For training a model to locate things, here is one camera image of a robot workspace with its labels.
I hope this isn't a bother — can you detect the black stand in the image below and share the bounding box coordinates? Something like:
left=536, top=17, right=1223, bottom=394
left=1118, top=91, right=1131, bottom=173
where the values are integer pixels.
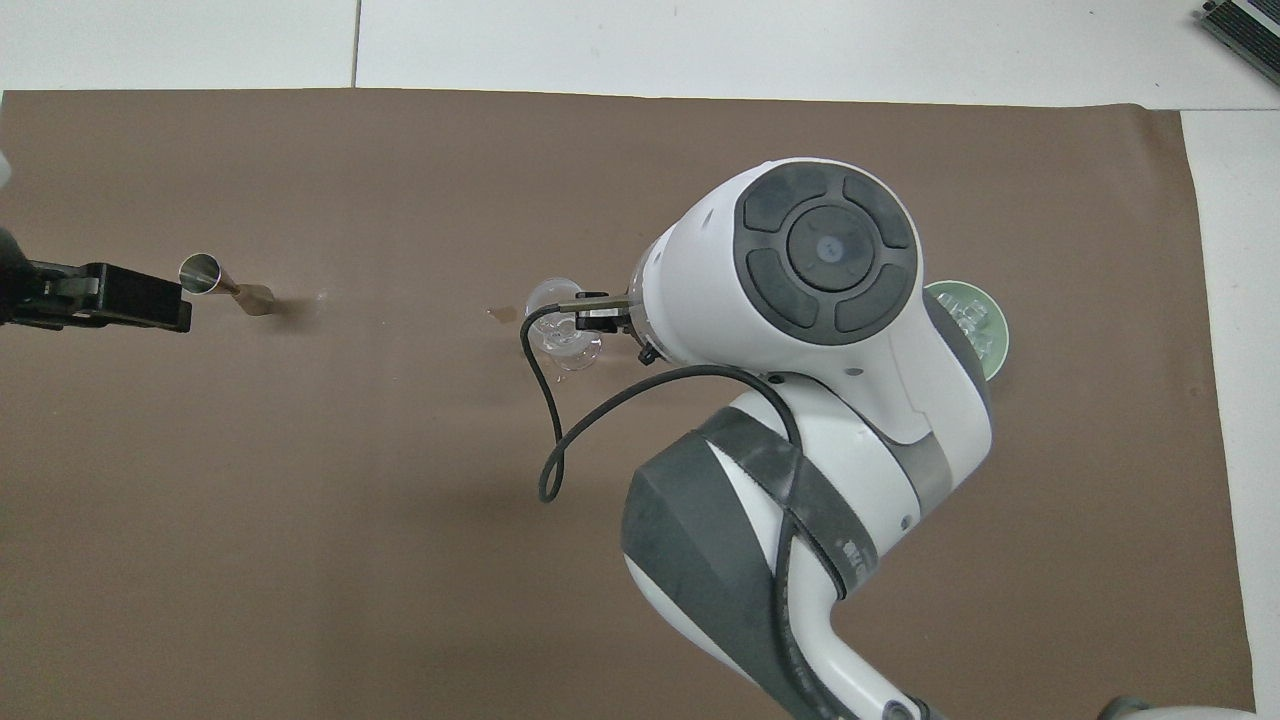
left=1198, top=0, right=1280, bottom=60

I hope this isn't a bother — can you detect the clear wine glass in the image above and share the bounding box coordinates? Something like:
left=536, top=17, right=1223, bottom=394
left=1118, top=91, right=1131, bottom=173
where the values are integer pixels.
left=524, top=277, right=607, bottom=374

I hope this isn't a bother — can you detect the green round plate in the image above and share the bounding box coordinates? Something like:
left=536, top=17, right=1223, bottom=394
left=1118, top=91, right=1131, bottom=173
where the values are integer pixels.
left=924, top=279, right=1012, bottom=384

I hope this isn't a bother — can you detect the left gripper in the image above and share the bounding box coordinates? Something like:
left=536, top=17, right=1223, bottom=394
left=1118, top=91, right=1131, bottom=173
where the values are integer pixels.
left=0, top=228, right=35, bottom=327

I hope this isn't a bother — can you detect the black cable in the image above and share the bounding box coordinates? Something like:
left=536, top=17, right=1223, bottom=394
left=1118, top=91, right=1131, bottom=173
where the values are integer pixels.
left=519, top=301, right=843, bottom=720

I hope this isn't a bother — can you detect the metal jigger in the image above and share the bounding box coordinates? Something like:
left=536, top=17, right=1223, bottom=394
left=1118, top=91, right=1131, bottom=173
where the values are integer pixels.
left=179, top=252, right=277, bottom=317

